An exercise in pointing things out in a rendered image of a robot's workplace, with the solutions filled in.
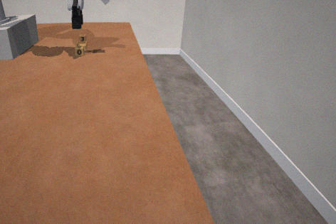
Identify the tan number cube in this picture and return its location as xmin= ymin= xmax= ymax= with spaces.
xmin=75 ymin=46 xmax=84 ymax=56
xmin=79 ymin=34 xmax=86 ymax=42

